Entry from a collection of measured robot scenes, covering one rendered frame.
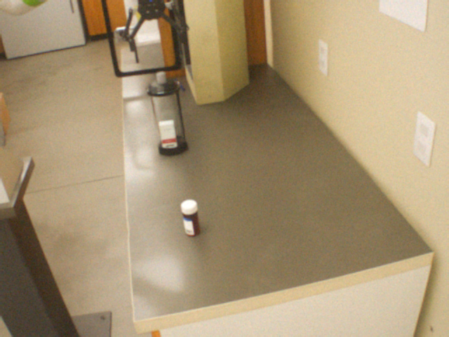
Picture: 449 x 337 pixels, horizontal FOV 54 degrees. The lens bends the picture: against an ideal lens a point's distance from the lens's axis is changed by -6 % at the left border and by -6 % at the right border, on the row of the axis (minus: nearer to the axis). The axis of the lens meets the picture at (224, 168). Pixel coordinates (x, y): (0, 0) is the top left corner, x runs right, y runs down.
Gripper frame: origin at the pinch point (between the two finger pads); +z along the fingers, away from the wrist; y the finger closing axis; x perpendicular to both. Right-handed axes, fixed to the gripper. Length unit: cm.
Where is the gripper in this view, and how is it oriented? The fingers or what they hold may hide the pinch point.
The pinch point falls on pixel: (158, 54)
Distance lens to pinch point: 145.8
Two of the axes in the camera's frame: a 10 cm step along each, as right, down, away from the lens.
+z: 1.0, 8.5, 5.3
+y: -9.8, 1.8, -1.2
